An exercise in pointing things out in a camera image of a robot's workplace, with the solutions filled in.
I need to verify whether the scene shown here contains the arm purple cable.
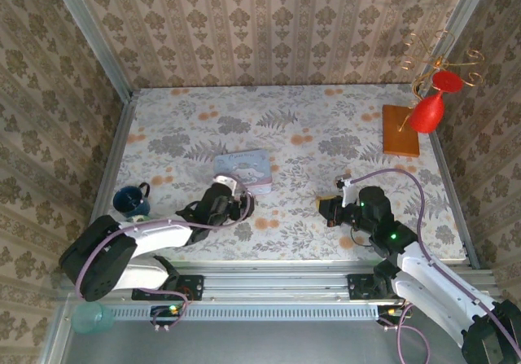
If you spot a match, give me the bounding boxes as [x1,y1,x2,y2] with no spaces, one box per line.
[75,172,256,332]
[348,168,520,364]

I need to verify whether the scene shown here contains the gold wire rack wooden base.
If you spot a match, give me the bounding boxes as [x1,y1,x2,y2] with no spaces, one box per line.
[381,29,485,158]

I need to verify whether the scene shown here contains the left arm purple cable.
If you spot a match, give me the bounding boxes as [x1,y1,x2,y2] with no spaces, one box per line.
[75,172,256,332]

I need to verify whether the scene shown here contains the floral tablecloth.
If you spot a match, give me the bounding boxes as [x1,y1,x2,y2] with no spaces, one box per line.
[87,85,469,264]

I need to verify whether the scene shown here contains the black connector board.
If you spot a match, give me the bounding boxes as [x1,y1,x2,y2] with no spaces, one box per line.
[150,305,183,328]
[377,305,410,328]

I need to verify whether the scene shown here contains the grey slotted cable duct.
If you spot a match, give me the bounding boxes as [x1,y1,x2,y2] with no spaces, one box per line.
[109,303,382,321]

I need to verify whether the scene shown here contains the aluminium front frame rail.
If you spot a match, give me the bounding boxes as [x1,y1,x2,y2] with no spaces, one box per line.
[60,260,500,302]

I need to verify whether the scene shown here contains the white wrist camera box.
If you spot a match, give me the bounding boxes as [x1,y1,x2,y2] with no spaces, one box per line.
[335,171,356,209]
[212,174,240,197]

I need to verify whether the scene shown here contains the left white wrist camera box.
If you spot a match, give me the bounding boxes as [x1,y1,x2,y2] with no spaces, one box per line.
[212,174,240,197]

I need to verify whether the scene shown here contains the aluminium frame post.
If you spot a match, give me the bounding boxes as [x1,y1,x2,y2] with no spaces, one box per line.
[427,0,497,70]
[46,0,134,101]

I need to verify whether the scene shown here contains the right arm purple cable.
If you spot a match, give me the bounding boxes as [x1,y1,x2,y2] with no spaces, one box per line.
[348,168,520,364]

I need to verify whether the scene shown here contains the aluminium side rail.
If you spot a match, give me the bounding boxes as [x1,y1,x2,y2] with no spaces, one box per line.
[87,90,138,222]
[429,129,482,270]

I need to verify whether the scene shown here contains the dark blue mug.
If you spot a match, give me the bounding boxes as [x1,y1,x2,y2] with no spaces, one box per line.
[112,182,152,219]

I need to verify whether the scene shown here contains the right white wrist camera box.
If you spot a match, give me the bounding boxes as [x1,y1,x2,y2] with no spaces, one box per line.
[335,171,356,209]

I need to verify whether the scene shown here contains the red plastic goblet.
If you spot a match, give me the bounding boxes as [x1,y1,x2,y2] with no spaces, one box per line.
[408,70,465,134]

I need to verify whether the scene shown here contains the green translucent cup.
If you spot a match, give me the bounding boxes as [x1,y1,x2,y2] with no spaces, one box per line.
[71,301,115,335]

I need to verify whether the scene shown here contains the pastel cartoon tin box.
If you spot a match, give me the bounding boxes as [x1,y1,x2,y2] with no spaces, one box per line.
[212,148,273,196]

